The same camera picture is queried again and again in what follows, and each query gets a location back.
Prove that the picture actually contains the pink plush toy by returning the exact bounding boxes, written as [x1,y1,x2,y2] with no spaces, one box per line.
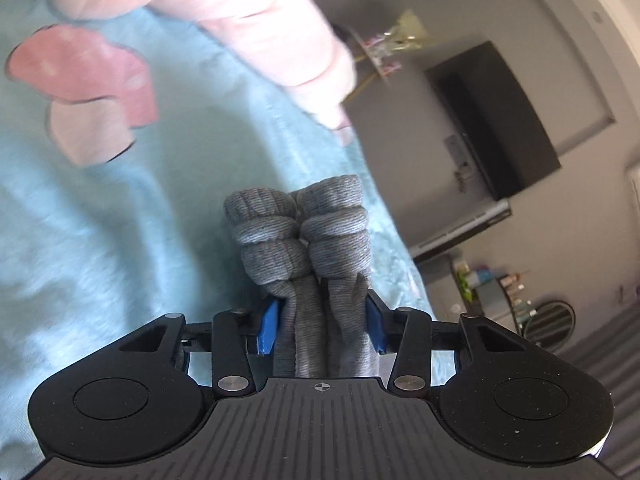
[51,0,356,130]

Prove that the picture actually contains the yellow-legged round side table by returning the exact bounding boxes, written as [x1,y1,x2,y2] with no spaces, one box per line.
[332,24,401,104]

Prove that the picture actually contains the grey curtain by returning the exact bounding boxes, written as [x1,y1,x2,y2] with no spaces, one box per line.
[560,304,640,479]

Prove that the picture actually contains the black wall television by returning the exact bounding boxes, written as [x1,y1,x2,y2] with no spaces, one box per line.
[425,41,561,200]

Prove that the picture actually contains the grey knit pants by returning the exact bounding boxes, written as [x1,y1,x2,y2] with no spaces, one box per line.
[224,174,378,378]

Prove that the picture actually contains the light blue printed bedsheet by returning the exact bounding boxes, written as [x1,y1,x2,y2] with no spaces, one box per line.
[1,0,431,479]

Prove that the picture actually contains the round striped vanity mirror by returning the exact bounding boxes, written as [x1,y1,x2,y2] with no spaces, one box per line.
[521,300,576,352]

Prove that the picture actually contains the white drawer cabinet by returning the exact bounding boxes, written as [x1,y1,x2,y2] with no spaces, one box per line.
[422,255,516,332]

